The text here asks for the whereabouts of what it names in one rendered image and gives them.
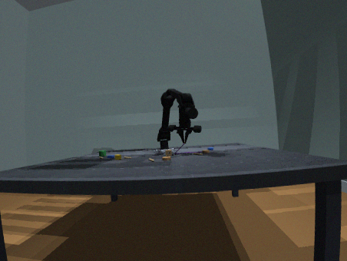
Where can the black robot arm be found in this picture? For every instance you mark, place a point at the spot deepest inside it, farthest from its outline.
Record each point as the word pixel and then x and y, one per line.
pixel 186 109

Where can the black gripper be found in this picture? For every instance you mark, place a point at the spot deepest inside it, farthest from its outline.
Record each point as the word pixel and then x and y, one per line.
pixel 184 123

